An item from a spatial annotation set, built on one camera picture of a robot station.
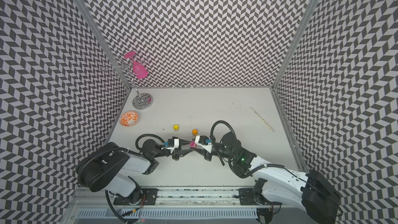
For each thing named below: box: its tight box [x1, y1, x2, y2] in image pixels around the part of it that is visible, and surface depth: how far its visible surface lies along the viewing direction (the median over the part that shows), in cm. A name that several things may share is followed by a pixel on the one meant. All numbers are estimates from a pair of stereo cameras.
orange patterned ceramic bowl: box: [119, 110, 139, 128], surface depth 101 cm
